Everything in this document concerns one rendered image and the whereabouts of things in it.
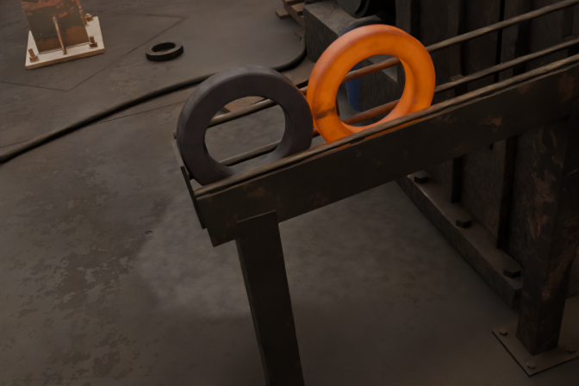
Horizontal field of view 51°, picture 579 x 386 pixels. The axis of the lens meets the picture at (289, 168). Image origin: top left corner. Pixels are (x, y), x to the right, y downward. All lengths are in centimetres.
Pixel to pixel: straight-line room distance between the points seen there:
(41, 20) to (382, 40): 267
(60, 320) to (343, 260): 73
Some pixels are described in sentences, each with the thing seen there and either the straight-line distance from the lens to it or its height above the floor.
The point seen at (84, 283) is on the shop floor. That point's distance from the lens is 175.
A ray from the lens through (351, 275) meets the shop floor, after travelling 157.
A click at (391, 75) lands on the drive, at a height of 25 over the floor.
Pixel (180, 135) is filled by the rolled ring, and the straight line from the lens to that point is 80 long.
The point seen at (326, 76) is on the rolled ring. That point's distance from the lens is 81.
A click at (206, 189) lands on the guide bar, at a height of 63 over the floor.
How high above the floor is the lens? 108
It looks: 33 degrees down
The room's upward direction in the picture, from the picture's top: 8 degrees counter-clockwise
